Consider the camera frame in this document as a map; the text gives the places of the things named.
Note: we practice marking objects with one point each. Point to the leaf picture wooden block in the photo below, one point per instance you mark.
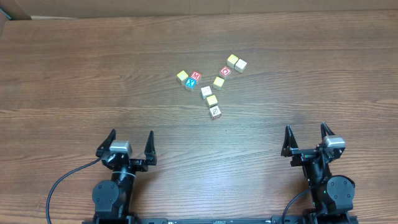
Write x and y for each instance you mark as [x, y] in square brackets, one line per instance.
[215, 112]

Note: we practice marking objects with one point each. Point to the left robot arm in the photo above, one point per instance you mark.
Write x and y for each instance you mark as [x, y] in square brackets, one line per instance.
[112, 198]

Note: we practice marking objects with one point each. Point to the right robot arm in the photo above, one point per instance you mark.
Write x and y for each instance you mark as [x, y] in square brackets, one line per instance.
[332, 195]

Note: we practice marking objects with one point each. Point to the yellow S block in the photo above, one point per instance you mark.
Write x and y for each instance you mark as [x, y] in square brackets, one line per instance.
[211, 101]

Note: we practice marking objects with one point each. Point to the red M block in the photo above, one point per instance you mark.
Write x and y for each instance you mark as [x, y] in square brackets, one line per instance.
[196, 76]

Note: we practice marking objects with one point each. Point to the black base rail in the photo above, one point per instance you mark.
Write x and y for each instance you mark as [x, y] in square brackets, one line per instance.
[276, 219]

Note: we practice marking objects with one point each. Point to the yellow C block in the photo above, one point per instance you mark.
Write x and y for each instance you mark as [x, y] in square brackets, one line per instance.
[218, 83]

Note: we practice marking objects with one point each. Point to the yellow block far right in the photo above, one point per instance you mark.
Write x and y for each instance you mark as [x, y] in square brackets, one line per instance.
[232, 60]

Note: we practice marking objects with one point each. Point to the red O block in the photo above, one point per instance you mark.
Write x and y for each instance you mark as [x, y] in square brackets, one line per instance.
[225, 72]

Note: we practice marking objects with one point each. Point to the yellow block far left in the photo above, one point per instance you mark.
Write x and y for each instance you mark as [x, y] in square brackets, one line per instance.
[182, 77]

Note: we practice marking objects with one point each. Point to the blue X block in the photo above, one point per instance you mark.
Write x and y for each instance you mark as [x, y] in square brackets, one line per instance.
[190, 84]

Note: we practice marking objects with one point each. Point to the fish picture wooden block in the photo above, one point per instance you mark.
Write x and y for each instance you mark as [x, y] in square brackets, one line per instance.
[206, 92]

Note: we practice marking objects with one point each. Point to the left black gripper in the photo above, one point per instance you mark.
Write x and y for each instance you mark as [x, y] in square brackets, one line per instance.
[127, 160]

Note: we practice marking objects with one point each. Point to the plain wooden block far right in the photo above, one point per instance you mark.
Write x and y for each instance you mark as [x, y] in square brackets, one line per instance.
[240, 65]

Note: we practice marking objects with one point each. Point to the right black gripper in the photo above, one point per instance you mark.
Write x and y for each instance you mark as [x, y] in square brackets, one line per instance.
[310, 154]

